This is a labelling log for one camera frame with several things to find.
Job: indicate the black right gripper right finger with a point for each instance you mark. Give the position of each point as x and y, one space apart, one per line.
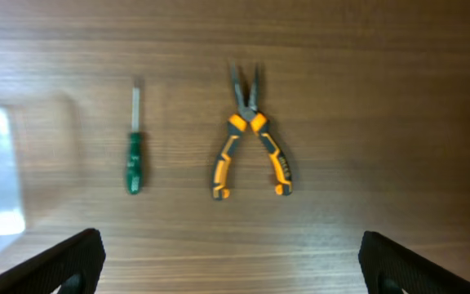
388 267

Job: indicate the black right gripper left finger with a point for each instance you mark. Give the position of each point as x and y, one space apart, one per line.
72 266

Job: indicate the green handle screwdriver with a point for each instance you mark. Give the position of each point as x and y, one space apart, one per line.
134 174

